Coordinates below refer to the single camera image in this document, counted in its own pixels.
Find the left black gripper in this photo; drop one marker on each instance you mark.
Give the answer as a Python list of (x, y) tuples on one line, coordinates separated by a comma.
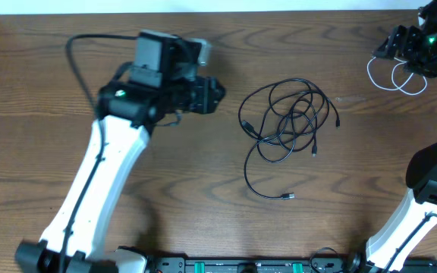
[(212, 94)]

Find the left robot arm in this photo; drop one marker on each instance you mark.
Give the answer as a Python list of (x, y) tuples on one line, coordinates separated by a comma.
[(162, 79)]

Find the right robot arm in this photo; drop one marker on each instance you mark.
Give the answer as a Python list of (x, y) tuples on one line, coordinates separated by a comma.
[(416, 215)]

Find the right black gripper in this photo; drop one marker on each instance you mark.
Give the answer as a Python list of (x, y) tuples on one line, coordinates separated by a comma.
[(410, 34)]

